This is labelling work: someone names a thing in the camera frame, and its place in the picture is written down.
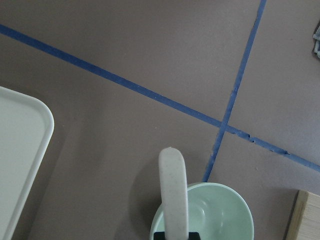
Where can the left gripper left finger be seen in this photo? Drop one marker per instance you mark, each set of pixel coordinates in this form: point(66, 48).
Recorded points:
point(159, 235)

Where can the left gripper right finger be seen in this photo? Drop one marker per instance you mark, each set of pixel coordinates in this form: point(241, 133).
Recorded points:
point(194, 236)

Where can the white speckled spoon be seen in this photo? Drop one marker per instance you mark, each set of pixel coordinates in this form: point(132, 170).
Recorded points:
point(174, 197)

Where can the mint green bowl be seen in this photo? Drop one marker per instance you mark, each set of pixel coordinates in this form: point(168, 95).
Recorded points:
point(215, 211)

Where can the wooden cutting board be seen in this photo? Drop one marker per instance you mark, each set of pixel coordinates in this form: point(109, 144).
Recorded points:
point(305, 220)

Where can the white bear tray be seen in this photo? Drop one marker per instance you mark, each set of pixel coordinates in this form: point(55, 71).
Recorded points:
point(26, 128)

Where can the grey folded cloth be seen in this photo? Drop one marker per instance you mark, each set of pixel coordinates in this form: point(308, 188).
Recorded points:
point(316, 37)

